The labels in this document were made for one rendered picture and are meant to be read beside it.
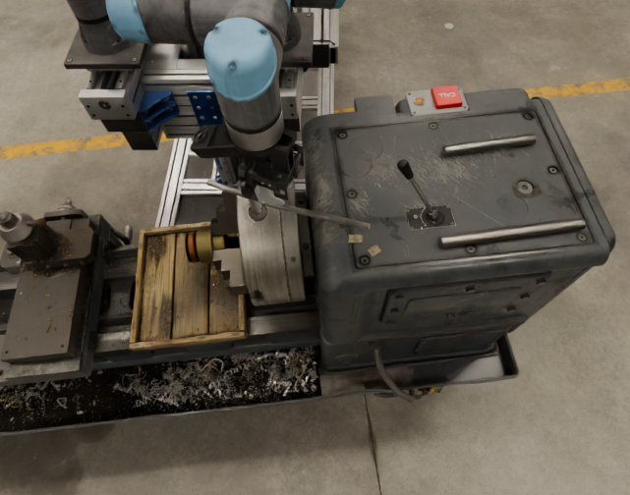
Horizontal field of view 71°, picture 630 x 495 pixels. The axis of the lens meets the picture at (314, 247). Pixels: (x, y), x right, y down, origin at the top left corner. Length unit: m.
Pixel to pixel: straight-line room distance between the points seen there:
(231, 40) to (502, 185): 0.66
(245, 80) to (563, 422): 2.01
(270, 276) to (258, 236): 0.09
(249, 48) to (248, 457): 1.76
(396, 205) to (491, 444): 1.41
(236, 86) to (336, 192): 0.47
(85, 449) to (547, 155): 2.03
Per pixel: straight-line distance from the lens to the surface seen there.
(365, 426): 2.03
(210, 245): 1.05
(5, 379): 1.40
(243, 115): 0.54
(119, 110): 1.49
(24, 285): 1.39
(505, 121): 1.12
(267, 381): 1.47
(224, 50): 0.51
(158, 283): 1.32
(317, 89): 2.67
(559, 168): 1.08
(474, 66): 3.26
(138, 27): 0.64
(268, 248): 0.92
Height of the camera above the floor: 2.02
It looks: 62 degrees down
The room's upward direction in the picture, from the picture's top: 4 degrees counter-clockwise
